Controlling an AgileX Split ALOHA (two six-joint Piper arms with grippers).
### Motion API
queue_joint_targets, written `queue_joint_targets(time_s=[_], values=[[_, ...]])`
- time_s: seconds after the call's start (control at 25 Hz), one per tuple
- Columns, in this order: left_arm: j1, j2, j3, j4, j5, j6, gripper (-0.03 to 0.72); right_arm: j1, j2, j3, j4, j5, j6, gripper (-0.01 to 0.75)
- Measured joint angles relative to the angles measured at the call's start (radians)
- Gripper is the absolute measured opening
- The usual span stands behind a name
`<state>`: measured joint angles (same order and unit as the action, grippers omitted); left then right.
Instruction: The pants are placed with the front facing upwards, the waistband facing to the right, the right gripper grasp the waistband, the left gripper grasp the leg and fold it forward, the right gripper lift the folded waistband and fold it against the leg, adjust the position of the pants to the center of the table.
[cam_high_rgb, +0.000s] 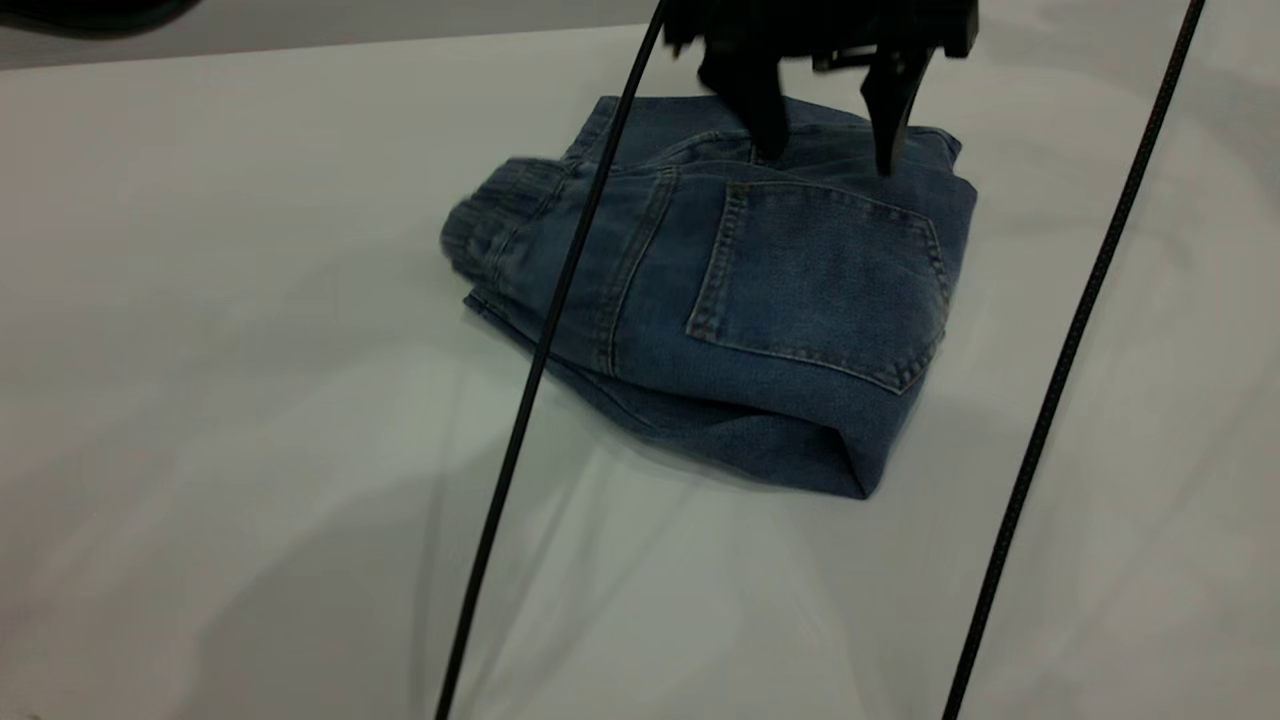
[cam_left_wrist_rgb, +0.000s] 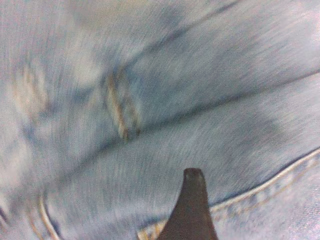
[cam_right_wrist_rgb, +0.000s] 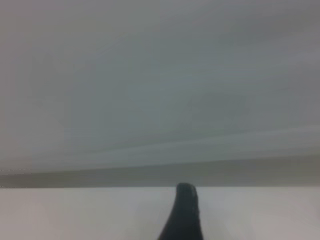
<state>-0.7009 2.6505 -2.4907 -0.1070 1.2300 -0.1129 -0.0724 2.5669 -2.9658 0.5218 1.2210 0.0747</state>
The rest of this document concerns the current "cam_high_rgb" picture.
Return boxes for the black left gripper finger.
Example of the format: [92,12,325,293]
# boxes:
[698,50,793,163]
[860,46,938,177]

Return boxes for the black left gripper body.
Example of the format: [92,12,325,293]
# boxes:
[665,0,979,73]

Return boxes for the blue denim pants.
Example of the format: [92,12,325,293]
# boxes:
[440,95,979,501]

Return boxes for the black cable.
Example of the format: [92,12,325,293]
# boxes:
[435,0,669,720]
[942,0,1208,720]

